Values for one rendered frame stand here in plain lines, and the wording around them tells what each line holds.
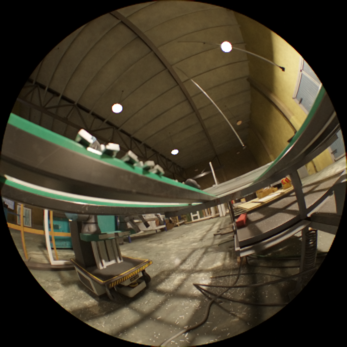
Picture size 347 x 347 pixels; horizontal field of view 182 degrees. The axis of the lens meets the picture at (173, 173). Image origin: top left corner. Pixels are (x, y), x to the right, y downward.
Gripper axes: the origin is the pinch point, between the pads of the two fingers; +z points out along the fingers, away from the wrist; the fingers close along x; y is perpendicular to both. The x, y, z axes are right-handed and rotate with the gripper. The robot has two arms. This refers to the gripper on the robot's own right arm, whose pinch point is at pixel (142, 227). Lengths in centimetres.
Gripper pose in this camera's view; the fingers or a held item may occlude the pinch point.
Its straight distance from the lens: 68.8
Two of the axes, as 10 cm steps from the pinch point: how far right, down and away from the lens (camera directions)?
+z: 6.0, 7.5, -2.9
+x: -1.8, -2.3, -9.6
